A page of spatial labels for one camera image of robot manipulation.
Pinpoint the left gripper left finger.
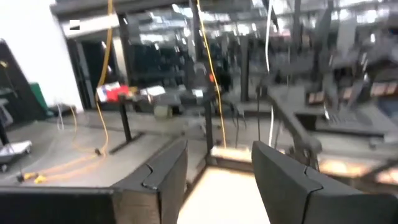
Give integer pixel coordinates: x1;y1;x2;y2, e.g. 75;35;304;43
111;139;189;224

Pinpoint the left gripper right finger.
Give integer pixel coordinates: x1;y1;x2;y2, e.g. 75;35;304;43
251;140;346;224

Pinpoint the beige carton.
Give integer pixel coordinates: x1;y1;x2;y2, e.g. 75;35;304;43
154;105;174;119

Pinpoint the black side table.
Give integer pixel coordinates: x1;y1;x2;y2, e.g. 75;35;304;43
116;88;218;155

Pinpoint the grey desk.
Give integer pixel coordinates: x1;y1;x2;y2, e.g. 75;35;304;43
266;83;398;153

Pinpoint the white carton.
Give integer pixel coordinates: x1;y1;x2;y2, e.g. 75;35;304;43
139;85;166;98

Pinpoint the black keyboard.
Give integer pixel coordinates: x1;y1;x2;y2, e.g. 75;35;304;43
323;110;377;127

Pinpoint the red box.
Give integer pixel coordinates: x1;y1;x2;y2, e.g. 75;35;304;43
95;81;131;103

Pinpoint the flat white box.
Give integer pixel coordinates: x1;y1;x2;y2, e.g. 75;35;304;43
96;81;121;94

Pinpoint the green bin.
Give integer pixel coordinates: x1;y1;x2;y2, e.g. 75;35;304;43
29;82;51;118

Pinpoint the grey platform cart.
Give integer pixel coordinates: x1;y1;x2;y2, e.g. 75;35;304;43
0;139;34;172

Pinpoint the black partition curtain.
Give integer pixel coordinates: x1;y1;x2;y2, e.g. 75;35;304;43
0;39;49;123

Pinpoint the yellow cable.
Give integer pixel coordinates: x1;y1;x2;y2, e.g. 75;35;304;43
195;0;228;149
17;0;114;185

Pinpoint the white cable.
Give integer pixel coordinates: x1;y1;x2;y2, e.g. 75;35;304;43
264;0;276;147

